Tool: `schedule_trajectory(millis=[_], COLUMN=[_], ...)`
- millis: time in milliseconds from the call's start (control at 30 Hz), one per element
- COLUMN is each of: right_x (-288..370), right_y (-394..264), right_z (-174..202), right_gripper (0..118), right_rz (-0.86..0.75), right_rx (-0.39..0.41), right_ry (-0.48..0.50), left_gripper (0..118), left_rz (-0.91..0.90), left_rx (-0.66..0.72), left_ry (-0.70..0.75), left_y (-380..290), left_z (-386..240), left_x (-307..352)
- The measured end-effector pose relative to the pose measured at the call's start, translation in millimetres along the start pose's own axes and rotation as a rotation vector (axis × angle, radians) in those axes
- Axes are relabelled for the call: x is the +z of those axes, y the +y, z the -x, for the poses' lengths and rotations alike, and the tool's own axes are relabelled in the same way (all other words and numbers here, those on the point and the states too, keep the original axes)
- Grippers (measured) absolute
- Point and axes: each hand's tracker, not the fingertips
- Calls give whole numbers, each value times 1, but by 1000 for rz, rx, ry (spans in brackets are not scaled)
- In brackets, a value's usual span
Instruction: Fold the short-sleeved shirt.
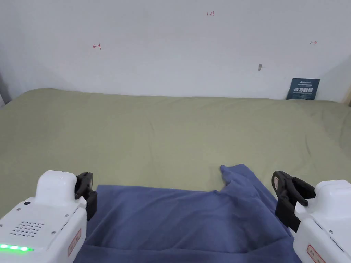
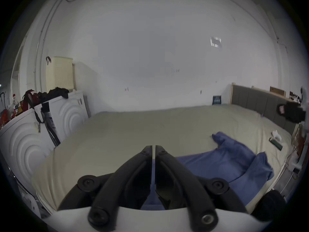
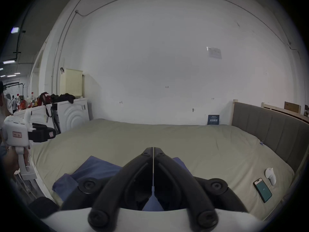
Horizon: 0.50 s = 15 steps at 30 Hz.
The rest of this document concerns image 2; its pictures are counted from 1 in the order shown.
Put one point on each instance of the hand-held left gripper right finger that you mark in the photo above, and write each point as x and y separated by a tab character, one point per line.
173	175

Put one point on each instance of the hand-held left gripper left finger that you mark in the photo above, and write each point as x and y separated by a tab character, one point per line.
135	175

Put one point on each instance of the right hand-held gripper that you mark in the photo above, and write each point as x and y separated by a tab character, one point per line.
305	100

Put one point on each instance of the brown carton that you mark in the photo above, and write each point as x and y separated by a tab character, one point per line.
277	90

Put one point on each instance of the white crumpled tissue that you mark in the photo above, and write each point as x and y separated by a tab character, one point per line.
276	134

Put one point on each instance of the grey padded headboard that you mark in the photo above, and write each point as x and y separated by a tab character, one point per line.
256	103

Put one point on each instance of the bed with beige sheet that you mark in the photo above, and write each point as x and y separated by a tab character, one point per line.
125	134

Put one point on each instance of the blue shirt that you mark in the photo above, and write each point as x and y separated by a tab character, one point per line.
217	161

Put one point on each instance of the small blue box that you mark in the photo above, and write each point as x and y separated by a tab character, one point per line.
216	100

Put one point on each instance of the white washing machine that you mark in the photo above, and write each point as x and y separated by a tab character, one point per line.
21	141
72	115

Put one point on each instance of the black garment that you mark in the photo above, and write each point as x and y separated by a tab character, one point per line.
58	92

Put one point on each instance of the cream slatted plastic basket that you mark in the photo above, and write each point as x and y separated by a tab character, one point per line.
60	74

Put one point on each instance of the red bag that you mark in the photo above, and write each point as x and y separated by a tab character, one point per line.
30	98

